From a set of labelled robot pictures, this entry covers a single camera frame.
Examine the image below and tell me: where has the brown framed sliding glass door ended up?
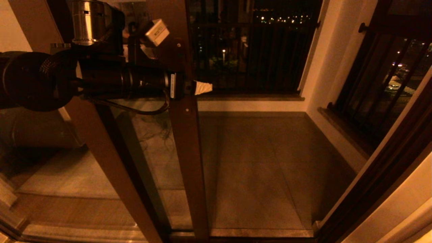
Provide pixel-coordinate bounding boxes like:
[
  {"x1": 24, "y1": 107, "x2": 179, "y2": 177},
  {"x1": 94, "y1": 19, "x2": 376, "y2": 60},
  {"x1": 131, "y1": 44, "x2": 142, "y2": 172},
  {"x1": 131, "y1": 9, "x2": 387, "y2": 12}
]
[{"x1": 64, "y1": 0, "x2": 210, "y2": 242}]

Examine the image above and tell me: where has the dark front-load washing machine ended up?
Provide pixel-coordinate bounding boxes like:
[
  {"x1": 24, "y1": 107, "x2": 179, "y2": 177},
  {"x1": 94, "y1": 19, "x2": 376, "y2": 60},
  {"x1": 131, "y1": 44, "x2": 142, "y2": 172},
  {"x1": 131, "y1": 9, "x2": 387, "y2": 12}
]
[{"x1": 0, "y1": 108, "x2": 83, "y2": 151}]

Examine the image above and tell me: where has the black railing with round knob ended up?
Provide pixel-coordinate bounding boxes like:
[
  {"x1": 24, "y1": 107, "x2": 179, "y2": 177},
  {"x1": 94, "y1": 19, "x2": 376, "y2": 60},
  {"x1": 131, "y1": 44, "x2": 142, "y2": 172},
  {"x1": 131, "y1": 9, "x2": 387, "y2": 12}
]
[{"x1": 327, "y1": 0, "x2": 432, "y2": 160}]

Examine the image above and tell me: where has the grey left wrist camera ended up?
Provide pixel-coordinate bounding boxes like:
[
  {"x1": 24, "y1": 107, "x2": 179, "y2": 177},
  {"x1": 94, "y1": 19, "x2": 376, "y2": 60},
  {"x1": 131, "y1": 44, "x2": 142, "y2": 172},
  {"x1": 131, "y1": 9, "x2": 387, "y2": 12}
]
[{"x1": 145, "y1": 19, "x2": 170, "y2": 47}]

